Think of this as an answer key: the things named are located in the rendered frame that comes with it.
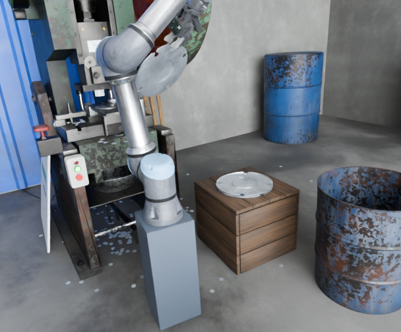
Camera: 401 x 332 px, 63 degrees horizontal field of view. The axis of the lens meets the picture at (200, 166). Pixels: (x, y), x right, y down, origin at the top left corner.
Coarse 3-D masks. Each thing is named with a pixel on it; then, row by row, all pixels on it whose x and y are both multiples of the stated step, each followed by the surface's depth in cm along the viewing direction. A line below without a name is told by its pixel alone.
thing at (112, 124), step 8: (104, 104) 167; (112, 104) 166; (96, 112) 157; (104, 112) 150; (112, 112) 149; (104, 120) 159; (112, 120) 161; (120, 120) 163; (104, 128) 160; (112, 128) 162; (120, 128) 163
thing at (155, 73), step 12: (168, 48) 139; (180, 48) 144; (144, 60) 135; (156, 60) 139; (168, 60) 145; (180, 60) 151; (144, 72) 140; (156, 72) 147; (168, 72) 153; (180, 72) 159; (144, 84) 147; (156, 84) 153; (168, 84) 160
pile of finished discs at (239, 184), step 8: (224, 176) 179; (232, 176) 178; (240, 176) 178; (248, 176) 177; (256, 176) 176; (264, 176) 176; (216, 184) 169; (224, 184) 169; (232, 184) 167; (240, 184) 166; (248, 184) 166; (256, 184) 166; (264, 184) 166; (272, 184) 164; (224, 192) 160; (232, 192) 160; (240, 192) 159; (248, 192) 158; (256, 192) 158; (264, 192) 158
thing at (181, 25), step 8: (184, 8) 123; (176, 16) 126; (184, 16) 126; (192, 16) 128; (168, 24) 130; (176, 24) 127; (184, 24) 128; (192, 24) 131; (176, 32) 128; (184, 32) 130
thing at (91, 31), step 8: (80, 24) 150; (88, 24) 152; (96, 24) 154; (104, 24) 156; (80, 32) 151; (88, 32) 153; (96, 32) 155; (104, 32) 157; (80, 40) 152; (88, 40) 154; (96, 40) 156; (88, 48) 155; (88, 56) 155; (88, 64) 156; (96, 64) 159; (80, 72) 162; (88, 72) 158; (96, 72) 157; (80, 80) 166; (88, 80) 159; (96, 80) 158; (104, 80) 160
